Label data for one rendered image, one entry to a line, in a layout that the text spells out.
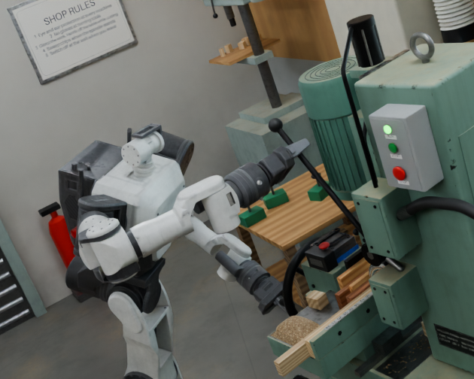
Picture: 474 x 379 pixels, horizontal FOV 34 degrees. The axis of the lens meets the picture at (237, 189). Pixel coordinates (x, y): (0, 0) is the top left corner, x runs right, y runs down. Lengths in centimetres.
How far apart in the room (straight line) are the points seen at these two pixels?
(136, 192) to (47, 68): 266
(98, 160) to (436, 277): 99
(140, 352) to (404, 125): 131
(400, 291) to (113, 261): 63
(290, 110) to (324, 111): 255
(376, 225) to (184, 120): 342
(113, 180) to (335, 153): 63
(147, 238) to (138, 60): 320
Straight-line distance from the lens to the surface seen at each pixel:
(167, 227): 173
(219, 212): 175
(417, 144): 153
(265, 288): 242
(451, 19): 329
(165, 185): 217
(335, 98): 179
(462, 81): 157
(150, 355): 250
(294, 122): 424
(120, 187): 211
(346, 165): 186
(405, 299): 180
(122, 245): 172
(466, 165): 159
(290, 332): 200
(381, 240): 170
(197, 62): 501
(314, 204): 358
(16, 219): 479
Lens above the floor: 199
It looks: 21 degrees down
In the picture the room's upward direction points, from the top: 20 degrees counter-clockwise
